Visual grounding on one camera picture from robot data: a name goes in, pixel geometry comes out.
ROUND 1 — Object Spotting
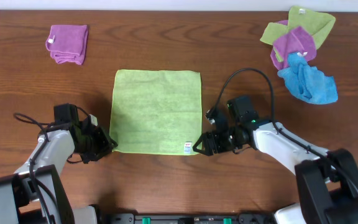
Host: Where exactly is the blue crumpled cloth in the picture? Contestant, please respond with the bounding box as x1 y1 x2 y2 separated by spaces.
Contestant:
277 52 338 105

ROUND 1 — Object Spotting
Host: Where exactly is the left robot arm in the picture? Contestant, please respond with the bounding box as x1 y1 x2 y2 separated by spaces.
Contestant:
0 103 117 223

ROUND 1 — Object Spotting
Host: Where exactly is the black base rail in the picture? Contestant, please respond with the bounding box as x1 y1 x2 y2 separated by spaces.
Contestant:
101 213 277 224

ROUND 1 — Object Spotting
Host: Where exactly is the folded purple cloth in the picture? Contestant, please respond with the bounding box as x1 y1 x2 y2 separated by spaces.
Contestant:
45 25 88 65

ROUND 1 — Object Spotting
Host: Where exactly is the green cloth at back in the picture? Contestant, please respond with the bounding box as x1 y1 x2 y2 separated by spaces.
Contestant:
260 6 336 50

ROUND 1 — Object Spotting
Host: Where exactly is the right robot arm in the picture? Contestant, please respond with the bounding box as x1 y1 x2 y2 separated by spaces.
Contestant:
193 96 358 223

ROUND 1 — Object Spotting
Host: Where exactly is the purple crumpled cloth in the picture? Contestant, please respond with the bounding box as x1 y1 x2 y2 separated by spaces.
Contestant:
270 26 317 70

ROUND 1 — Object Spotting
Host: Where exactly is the green microfibre cloth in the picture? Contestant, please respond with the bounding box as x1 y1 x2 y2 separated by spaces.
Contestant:
109 69 203 156

